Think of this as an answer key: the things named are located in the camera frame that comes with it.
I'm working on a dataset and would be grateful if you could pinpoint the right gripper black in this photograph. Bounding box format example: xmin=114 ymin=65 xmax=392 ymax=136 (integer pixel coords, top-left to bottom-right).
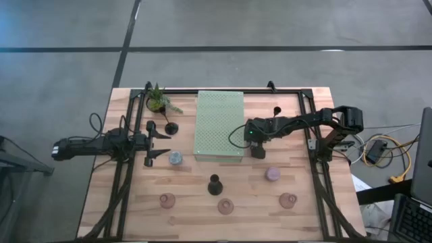
xmin=244 ymin=117 xmax=273 ymax=160

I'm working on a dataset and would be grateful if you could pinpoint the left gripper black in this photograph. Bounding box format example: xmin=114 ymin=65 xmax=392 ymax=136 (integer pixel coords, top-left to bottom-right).
xmin=133 ymin=120 xmax=172 ymax=169

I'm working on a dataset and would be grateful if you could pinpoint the blue-grey round candle holder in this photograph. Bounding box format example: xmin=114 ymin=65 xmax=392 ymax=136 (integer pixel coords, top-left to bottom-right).
xmin=168 ymin=151 xmax=184 ymax=166

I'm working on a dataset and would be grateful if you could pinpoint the potted green plant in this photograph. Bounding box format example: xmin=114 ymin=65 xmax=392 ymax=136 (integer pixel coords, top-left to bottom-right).
xmin=145 ymin=82 xmax=184 ymax=115

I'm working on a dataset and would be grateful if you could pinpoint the green perforated metal shelf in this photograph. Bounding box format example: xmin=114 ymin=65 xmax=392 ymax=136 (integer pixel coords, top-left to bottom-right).
xmin=193 ymin=90 xmax=245 ymax=163

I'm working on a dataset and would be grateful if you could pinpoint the white paper sheet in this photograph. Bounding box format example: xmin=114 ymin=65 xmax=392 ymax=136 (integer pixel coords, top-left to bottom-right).
xmin=350 ymin=173 xmax=373 ymax=192

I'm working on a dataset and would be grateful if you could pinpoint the black power adapter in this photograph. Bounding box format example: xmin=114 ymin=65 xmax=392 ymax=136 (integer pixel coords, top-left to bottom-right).
xmin=366 ymin=140 xmax=388 ymax=165

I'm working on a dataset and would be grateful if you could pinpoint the black bench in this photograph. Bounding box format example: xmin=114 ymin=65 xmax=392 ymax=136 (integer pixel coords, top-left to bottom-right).
xmin=356 ymin=178 xmax=413 ymax=206

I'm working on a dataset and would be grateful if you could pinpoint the crumpled grey bag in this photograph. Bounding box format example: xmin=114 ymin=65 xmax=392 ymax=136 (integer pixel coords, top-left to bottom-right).
xmin=360 ymin=201 xmax=393 ymax=239

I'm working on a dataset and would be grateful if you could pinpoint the dark grey stand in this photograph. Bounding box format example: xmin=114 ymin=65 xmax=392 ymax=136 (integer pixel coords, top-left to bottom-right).
xmin=0 ymin=134 xmax=55 ymax=177

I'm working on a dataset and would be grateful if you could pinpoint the dark laptop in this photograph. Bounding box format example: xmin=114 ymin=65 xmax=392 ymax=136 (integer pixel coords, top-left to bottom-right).
xmin=387 ymin=107 xmax=432 ymax=243

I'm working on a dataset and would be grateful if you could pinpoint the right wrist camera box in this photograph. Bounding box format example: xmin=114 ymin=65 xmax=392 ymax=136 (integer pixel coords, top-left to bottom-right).
xmin=245 ymin=121 xmax=263 ymax=141

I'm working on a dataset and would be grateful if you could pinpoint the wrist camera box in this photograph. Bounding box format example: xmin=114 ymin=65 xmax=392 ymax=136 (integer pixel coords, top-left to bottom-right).
xmin=107 ymin=127 xmax=132 ymax=143
xmin=245 ymin=121 xmax=263 ymax=141

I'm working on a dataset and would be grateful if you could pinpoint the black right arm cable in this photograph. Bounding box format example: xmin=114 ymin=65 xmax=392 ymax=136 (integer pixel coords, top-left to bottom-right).
xmin=227 ymin=123 xmax=252 ymax=150

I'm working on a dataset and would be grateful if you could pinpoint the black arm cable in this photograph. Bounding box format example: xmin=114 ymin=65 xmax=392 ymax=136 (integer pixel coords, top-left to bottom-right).
xmin=118 ymin=114 xmax=136 ymax=136
xmin=227 ymin=123 xmax=252 ymax=150
xmin=88 ymin=112 xmax=106 ymax=136

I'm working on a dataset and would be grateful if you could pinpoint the black table frame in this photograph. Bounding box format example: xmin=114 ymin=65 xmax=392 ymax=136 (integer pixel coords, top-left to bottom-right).
xmin=80 ymin=80 xmax=366 ymax=242

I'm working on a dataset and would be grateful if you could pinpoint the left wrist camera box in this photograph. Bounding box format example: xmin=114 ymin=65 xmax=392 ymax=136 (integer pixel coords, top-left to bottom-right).
xmin=107 ymin=127 xmax=132 ymax=143

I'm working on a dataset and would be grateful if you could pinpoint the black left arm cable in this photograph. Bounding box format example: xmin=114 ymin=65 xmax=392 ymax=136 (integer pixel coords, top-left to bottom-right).
xmin=118 ymin=114 xmax=136 ymax=136
xmin=88 ymin=112 xmax=106 ymax=136

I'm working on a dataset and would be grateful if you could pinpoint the white cable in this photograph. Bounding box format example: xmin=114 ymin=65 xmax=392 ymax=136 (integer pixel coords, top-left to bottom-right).
xmin=350 ymin=122 xmax=423 ymax=165

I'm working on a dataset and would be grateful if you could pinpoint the yellow extension cable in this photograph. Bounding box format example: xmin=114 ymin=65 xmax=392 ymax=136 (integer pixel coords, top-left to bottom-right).
xmin=362 ymin=134 xmax=413 ymax=185

